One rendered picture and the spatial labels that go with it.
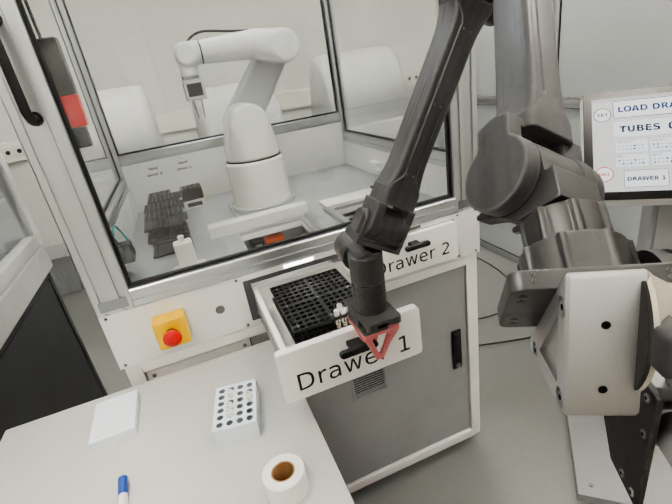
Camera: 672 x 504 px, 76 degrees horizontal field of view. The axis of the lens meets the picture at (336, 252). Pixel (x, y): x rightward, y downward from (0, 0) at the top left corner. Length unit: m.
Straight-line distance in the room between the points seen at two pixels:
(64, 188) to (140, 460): 0.54
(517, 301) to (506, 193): 0.10
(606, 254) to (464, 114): 0.89
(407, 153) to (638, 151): 0.81
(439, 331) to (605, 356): 1.08
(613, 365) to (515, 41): 0.35
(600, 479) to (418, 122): 1.40
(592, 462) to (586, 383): 1.46
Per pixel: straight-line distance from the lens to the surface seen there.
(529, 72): 0.51
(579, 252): 0.37
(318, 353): 0.80
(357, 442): 1.52
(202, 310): 1.09
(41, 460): 1.10
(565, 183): 0.41
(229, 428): 0.88
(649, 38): 2.30
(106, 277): 1.05
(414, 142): 0.66
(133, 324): 1.10
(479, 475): 1.76
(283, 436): 0.88
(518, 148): 0.42
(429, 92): 0.67
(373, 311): 0.72
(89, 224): 1.02
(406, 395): 1.49
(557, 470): 1.81
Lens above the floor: 1.38
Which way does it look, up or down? 24 degrees down
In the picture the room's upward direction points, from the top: 9 degrees counter-clockwise
